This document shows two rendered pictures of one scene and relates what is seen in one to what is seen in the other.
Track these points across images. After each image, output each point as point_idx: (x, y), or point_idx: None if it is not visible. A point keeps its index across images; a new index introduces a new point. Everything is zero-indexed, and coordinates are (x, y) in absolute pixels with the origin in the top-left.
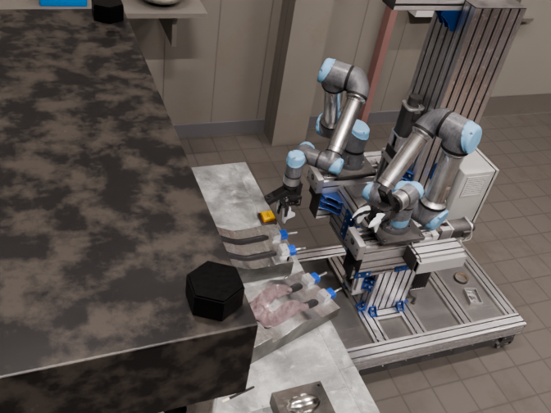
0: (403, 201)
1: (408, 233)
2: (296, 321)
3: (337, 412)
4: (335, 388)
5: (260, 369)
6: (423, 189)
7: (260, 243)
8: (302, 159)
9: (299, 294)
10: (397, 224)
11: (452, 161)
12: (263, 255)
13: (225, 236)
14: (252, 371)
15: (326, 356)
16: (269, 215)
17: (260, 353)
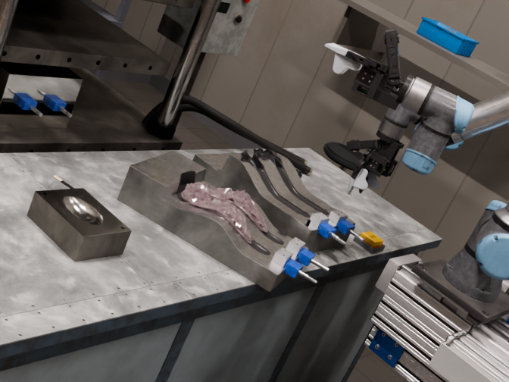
0: (414, 85)
1: (469, 298)
2: (210, 214)
3: (98, 269)
4: (139, 273)
5: (120, 210)
6: (469, 114)
7: (310, 207)
8: None
9: (263, 239)
10: (404, 155)
11: None
12: (295, 209)
13: (287, 173)
14: (114, 204)
15: (188, 271)
16: (373, 237)
17: (141, 198)
